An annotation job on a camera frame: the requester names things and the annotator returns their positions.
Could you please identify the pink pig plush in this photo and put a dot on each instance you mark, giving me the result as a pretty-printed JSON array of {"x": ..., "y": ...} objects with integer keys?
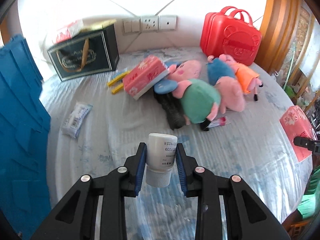
[{"x": 232, "y": 96}]

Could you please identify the white wet wipes packet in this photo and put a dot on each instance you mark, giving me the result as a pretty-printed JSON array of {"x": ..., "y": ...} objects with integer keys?
[{"x": 73, "y": 123}]

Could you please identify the green-dress pig plush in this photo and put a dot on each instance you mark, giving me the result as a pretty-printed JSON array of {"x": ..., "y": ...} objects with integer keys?
[{"x": 200, "y": 102}]

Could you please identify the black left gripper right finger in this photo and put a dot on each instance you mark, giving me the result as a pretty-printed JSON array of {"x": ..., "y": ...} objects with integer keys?
[{"x": 247, "y": 217}]

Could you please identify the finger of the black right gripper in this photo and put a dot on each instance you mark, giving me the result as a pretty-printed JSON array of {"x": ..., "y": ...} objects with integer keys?
[{"x": 309, "y": 144}]

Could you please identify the black folded umbrella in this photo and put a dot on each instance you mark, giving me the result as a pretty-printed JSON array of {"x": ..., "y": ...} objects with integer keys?
[{"x": 172, "y": 108}]

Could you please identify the pink tissue pack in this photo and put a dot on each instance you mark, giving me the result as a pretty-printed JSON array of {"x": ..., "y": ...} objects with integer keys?
[
  {"x": 144, "y": 76},
  {"x": 68, "y": 32},
  {"x": 296, "y": 124}
]

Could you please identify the white wall power socket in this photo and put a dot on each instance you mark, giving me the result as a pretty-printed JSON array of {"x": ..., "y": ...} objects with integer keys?
[{"x": 149, "y": 24}]

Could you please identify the small red white tube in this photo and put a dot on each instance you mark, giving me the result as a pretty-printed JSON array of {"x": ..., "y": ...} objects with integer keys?
[{"x": 222, "y": 121}]

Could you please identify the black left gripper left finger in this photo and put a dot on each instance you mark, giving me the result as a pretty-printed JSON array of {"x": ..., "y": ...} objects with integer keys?
[{"x": 95, "y": 207}]

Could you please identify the blue plastic crate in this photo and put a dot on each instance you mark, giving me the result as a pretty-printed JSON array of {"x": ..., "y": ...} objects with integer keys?
[{"x": 25, "y": 125}]

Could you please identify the white single-hole wall plate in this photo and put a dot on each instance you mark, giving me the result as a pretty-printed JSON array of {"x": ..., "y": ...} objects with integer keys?
[{"x": 167, "y": 23}]

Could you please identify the pink-face pig plush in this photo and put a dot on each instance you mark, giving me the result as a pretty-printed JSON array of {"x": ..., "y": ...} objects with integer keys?
[{"x": 184, "y": 71}]

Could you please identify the white wall switch panel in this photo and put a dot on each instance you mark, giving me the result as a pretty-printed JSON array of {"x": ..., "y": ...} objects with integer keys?
[{"x": 131, "y": 26}]

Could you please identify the dark green gift bag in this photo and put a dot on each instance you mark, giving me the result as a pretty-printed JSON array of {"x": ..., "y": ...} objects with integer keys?
[{"x": 87, "y": 53}]

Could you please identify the orange-dress pig plush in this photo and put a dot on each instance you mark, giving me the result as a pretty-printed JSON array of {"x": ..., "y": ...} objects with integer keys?
[{"x": 248, "y": 78}]

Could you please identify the white pill bottle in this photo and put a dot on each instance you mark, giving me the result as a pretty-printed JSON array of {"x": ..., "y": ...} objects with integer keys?
[{"x": 161, "y": 150}]

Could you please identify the yellow plastic clip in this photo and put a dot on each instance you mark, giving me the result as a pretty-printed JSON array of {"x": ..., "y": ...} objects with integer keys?
[{"x": 116, "y": 84}]

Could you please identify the red plastic suitcase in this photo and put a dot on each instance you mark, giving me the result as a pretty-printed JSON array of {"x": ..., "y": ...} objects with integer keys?
[{"x": 230, "y": 31}]

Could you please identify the blue-dress pig plush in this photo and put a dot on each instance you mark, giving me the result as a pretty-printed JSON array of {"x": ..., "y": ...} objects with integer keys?
[{"x": 217, "y": 69}]

